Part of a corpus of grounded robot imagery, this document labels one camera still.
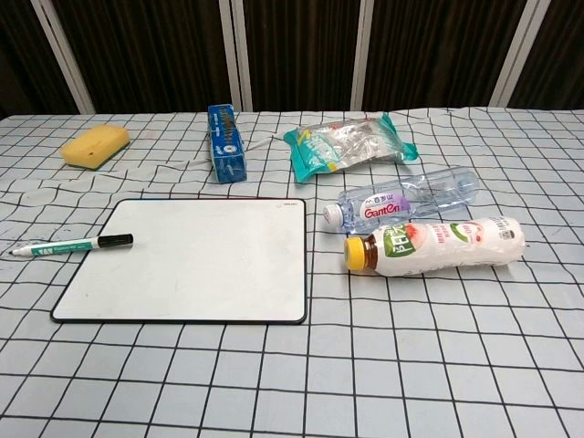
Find green whiteboard marker black cap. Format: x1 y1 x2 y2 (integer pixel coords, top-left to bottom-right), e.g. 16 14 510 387
11 233 135 259

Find teal clear snack package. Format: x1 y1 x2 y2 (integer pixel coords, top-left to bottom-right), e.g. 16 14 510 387
283 111 419 184

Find blue cardboard box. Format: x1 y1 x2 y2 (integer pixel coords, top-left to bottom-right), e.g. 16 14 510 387
207 103 249 185

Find clear water bottle white cap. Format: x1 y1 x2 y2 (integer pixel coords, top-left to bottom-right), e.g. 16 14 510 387
322 167 481 235

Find white drink bottle yellow cap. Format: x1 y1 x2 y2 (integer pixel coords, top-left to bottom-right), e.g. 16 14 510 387
343 216 527 276

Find white black checked tablecloth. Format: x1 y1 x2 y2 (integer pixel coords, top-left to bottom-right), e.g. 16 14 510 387
0 107 584 438

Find yellow sponge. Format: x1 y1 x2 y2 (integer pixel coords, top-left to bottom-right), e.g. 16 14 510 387
60 124 130 172

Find white dry-erase board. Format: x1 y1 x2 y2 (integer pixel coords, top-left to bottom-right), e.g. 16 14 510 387
49 197 308 326

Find black folding screen white frame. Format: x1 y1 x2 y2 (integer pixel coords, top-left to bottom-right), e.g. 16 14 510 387
0 0 584 118

